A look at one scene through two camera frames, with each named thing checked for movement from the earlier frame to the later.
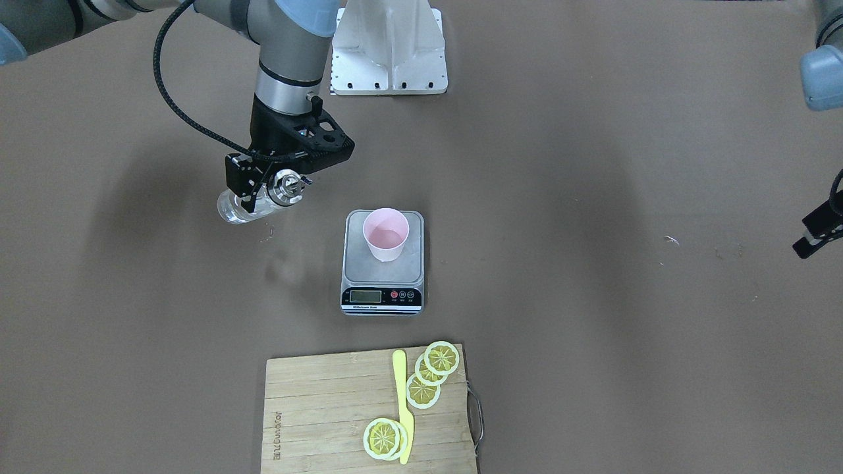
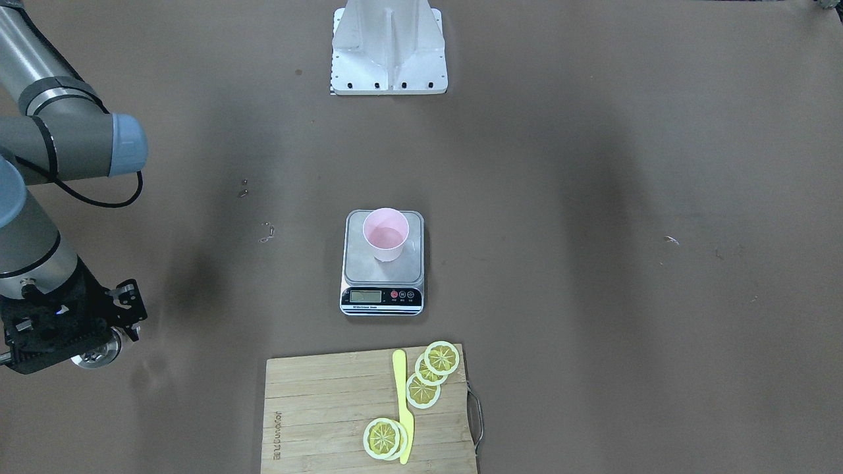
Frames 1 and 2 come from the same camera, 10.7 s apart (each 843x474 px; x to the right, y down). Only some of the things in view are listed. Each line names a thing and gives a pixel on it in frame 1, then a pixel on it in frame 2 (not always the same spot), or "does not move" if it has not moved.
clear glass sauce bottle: [285, 187] -> [100, 357]
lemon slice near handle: [441, 357] does not move
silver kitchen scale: [371, 287] does not move
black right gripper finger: [244, 173] -> [128, 307]
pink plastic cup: [386, 230] does not move
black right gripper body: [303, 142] -> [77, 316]
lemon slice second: [425, 376] does not move
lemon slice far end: [385, 439] does not move
